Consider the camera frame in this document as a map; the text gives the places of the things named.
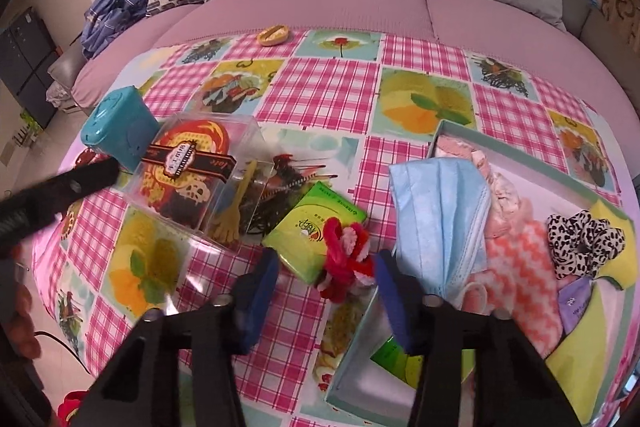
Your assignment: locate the grey and purple sofa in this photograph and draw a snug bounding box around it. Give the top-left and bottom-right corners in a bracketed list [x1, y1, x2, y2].
[47, 0, 640, 180]

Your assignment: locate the red soft item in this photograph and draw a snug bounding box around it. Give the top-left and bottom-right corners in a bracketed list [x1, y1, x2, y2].
[57, 389, 96, 423]

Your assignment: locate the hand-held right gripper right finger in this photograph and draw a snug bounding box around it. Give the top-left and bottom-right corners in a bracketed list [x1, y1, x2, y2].
[375, 249, 582, 427]

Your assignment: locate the green tissue pack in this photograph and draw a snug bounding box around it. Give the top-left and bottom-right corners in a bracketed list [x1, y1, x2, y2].
[261, 181, 368, 285]

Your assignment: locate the clear plastic printed box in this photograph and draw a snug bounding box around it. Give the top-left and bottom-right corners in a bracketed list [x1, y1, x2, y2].
[120, 112, 276, 258]

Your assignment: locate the yellow sponge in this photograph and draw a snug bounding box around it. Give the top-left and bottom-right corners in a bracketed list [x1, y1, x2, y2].
[587, 198, 637, 292]

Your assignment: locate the black and white spotted scrunchie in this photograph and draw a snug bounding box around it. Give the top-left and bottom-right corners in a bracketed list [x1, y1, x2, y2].
[545, 209, 626, 280]

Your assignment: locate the red pipe cleaner flower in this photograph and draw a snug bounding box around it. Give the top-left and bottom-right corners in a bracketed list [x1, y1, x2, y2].
[316, 217, 378, 305]

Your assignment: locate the person's left hand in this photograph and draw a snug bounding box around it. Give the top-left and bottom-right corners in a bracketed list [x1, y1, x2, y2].
[0, 279, 42, 360]

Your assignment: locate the white plastic bag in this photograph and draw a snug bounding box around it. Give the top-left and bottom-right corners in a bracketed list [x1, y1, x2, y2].
[46, 81, 76, 114]

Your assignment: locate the teal plastic container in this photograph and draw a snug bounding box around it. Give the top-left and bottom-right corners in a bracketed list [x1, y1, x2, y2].
[80, 86, 161, 172]

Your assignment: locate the pink and white chevron cloth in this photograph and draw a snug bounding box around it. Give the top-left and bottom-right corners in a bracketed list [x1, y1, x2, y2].
[432, 134, 563, 355]

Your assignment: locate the pale pink scrunchie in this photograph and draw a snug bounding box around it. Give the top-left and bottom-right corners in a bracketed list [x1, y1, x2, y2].
[472, 152, 533, 238]

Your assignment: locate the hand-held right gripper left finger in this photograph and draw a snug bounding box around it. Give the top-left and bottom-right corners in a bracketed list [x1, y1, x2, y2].
[75, 248, 280, 427]

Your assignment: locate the small yellow plastic fork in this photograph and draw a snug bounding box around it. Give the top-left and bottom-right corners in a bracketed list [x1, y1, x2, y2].
[212, 159, 258, 245]

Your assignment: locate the pink checked printed tablecloth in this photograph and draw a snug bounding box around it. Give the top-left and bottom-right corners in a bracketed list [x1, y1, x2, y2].
[31, 29, 636, 427]

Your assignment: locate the pile of dark wiry items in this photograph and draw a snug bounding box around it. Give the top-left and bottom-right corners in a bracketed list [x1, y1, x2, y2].
[240, 152, 341, 238]

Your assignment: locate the blue plaid clothing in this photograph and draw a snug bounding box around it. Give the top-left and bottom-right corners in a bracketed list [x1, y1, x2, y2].
[81, 0, 152, 60]

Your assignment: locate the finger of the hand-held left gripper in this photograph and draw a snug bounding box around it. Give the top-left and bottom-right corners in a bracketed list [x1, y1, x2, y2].
[0, 157, 121, 249]

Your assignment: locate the small purple packet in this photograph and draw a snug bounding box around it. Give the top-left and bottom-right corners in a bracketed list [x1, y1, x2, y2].
[557, 281, 595, 334]

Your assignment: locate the blue face mask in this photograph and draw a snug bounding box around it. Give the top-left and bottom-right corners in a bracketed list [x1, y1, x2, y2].
[389, 157, 493, 313]

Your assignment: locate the white box with teal rim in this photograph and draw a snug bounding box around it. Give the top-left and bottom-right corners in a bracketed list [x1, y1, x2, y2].
[325, 119, 640, 427]

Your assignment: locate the black cable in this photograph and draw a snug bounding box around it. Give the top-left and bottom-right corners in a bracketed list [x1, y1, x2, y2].
[32, 331, 88, 375]

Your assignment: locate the beige patterned cushion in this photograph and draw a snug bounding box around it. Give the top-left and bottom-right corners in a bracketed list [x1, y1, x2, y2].
[600, 0, 640, 45]

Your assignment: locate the dark cabinet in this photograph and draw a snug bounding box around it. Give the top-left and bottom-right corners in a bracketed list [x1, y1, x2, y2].
[0, 7, 58, 130]

